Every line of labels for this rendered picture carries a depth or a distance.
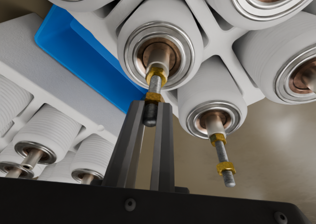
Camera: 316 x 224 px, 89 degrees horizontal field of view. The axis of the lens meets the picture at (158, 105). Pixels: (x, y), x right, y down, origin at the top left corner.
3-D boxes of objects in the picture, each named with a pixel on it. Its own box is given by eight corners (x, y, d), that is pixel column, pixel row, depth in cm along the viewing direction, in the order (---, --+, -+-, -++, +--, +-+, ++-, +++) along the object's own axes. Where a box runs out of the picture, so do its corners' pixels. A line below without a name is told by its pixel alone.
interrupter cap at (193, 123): (182, 134, 26) (183, 138, 25) (189, 96, 21) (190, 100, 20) (231, 137, 25) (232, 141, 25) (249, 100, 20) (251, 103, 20)
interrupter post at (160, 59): (154, 71, 19) (151, 86, 16) (144, 52, 17) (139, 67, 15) (173, 63, 18) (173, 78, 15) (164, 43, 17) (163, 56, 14)
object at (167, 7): (153, 51, 35) (141, 103, 22) (130, 4, 30) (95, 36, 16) (196, 32, 32) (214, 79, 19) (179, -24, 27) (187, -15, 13)
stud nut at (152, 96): (168, 108, 12) (168, 116, 11) (148, 113, 13) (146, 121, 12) (158, 87, 11) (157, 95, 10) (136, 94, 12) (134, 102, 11)
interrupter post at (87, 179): (82, 174, 37) (75, 189, 34) (87, 172, 36) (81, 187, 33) (90, 179, 38) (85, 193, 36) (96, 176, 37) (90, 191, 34)
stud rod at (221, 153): (210, 130, 22) (224, 187, 16) (211, 125, 21) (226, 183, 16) (217, 131, 22) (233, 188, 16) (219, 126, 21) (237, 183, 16)
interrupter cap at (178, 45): (145, 94, 21) (144, 98, 20) (110, 40, 17) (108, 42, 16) (202, 74, 19) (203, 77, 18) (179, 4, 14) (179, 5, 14)
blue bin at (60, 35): (63, 24, 40) (30, 40, 30) (87, -12, 35) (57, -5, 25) (146, 99, 53) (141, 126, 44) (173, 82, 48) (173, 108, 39)
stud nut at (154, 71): (169, 81, 15) (169, 86, 14) (152, 86, 16) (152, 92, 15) (161, 62, 14) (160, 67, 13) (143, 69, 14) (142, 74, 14)
